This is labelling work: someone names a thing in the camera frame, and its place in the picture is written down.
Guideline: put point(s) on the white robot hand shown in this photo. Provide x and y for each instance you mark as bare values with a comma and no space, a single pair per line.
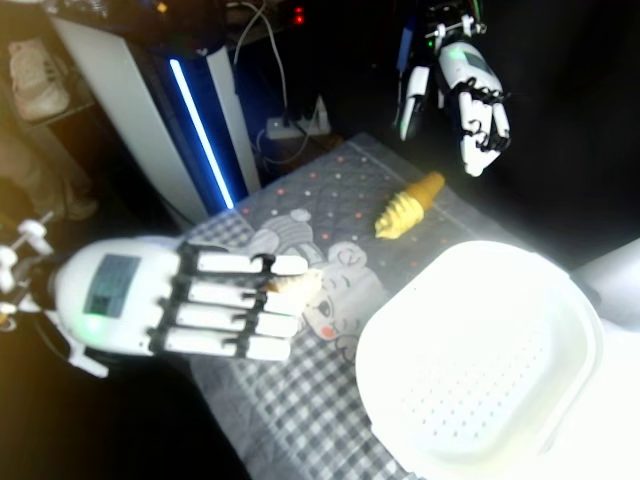
472,70
130,295

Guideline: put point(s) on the yellow swirl ice cream toy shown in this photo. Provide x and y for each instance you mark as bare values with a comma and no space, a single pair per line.
405,210

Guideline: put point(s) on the white perforated plastic basket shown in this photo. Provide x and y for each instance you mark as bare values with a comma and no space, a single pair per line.
475,360

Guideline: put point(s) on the white plug adapter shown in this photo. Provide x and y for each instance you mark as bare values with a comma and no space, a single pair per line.
320,117

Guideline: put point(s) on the person's leg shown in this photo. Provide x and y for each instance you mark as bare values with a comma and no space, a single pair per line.
30,170

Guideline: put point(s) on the dark device with red lights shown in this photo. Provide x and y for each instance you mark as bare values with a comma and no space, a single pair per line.
299,15

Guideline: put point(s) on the white column with blue light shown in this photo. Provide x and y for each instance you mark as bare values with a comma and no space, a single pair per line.
130,100

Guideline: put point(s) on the white power strip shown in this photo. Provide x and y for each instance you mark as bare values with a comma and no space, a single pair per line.
280,129

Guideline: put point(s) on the grey quilt with printed bear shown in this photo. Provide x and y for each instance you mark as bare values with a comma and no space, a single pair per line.
300,410

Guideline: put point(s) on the white shoe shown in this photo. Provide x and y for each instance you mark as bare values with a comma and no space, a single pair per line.
37,85

